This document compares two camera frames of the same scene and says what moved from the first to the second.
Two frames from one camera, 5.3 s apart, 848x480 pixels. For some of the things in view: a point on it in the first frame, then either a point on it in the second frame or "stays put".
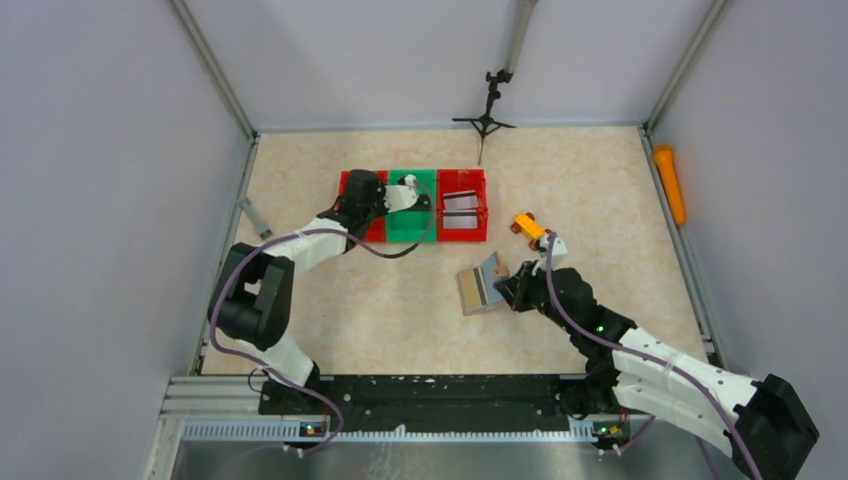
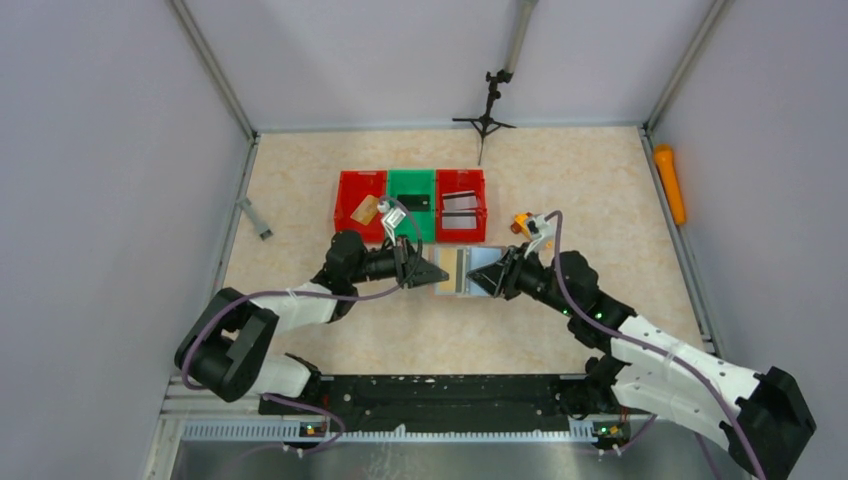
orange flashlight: [665, 159] stays put
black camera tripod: [485, 124] stays put
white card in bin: [460, 219] stays put
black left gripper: [380, 192] -> [406, 260]
